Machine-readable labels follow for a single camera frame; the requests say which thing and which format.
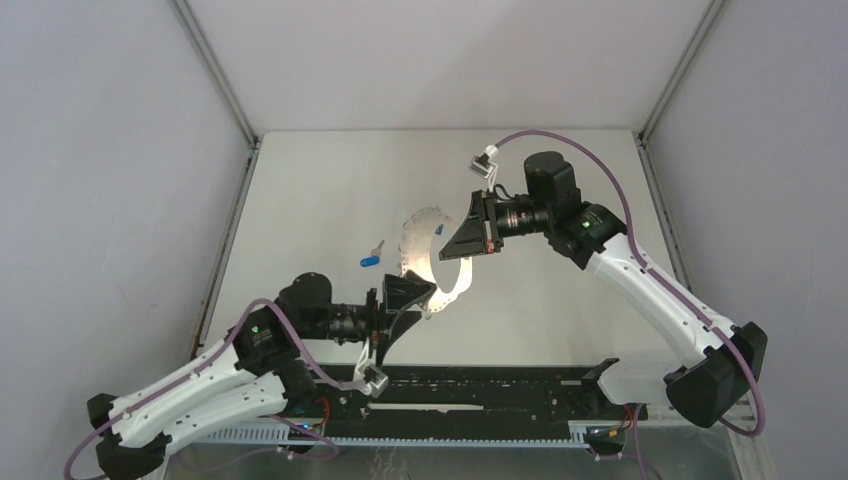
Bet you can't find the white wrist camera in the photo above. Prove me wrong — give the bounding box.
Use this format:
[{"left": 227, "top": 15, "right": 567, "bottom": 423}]
[
  {"left": 353, "top": 340, "right": 389, "bottom": 398},
  {"left": 469, "top": 145, "right": 499, "bottom": 191}
]

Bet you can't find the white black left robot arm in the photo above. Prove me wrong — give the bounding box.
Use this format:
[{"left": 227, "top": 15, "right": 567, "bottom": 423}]
[{"left": 87, "top": 272, "right": 437, "bottom": 479}]

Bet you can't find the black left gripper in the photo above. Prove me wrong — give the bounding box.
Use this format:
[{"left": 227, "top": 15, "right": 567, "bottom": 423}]
[{"left": 299, "top": 275, "right": 433, "bottom": 368}]

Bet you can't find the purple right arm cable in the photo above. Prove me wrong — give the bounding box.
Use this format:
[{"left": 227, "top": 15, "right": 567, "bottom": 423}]
[{"left": 493, "top": 129, "right": 766, "bottom": 437}]

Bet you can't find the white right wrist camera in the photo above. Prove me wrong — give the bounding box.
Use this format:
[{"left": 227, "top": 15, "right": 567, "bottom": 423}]
[{"left": 469, "top": 145, "right": 499, "bottom": 191}]

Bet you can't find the silver key with blue head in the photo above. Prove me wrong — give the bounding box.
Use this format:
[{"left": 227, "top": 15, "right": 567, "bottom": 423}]
[{"left": 360, "top": 240, "right": 385, "bottom": 268}]

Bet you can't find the aluminium frame rail right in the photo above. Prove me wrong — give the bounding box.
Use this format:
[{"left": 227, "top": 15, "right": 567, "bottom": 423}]
[{"left": 634, "top": 1, "right": 733, "bottom": 291}]

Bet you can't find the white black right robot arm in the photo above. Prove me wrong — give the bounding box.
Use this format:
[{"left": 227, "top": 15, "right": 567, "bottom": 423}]
[{"left": 439, "top": 151, "right": 768, "bottom": 428}]

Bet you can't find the aluminium frame rail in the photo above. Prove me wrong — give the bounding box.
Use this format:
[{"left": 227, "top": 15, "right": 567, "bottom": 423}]
[
  {"left": 634, "top": 1, "right": 733, "bottom": 291},
  {"left": 169, "top": 1, "right": 258, "bottom": 335}
]

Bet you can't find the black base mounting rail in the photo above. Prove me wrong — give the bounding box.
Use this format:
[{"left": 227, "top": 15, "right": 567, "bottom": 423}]
[{"left": 281, "top": 361, "right": 637, "bottom": 448}]

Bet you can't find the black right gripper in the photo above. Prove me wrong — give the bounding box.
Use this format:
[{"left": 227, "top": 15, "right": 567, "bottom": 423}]
[{"left": 441, "top": 190, "right": 553, "bottom": 260}]

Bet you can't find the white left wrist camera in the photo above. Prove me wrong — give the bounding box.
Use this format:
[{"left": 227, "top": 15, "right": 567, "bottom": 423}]
[{"left": 353, "top": 340, "right": 389, "bottom": 398}]

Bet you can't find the aluminium frame rail left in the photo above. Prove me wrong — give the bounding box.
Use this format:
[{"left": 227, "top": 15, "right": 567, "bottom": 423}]
[{"left": 169, "top": 1, "right": 258, "bottom": 335}]

